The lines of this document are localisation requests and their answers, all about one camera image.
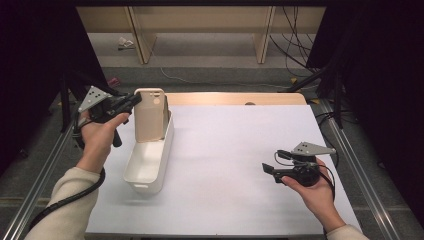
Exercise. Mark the black curtain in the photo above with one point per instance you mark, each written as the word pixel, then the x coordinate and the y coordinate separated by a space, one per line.
pixel 383 83
pixel 30 66

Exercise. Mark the metal floor rail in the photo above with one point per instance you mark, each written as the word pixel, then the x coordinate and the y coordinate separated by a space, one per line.
pixel 360 173
pixel 36 186

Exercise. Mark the person's left hand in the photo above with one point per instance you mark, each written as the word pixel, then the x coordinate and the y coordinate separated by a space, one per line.
pixel 96 140

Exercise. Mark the crumpled white paper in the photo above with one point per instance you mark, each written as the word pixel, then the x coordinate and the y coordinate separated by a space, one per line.
pixel 125 43

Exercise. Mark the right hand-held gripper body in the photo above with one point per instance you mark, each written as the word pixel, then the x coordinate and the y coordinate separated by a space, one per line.
pixel 305 170

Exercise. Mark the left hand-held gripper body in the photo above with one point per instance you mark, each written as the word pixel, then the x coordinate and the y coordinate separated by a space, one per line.
pixel 100 106

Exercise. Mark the dark round table grommet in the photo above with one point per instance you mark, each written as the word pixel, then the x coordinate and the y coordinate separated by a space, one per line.
pixel 250 103

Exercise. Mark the pink packet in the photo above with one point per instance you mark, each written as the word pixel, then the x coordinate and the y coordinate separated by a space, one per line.
pixel 114 82

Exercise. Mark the person's right hand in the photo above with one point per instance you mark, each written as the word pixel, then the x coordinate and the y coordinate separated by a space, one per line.
pixel 316 196

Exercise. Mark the white table sheet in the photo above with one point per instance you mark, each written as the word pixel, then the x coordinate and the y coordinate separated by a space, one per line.
pixel 226 166

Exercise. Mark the light wooden desk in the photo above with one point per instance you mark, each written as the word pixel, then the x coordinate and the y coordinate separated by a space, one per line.
pixel 200 20

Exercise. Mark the beige phone case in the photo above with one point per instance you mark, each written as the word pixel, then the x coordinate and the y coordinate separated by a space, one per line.
pixel 150 116

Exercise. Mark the white plastic storage box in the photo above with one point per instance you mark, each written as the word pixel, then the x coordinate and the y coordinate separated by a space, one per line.
pixel 146 163

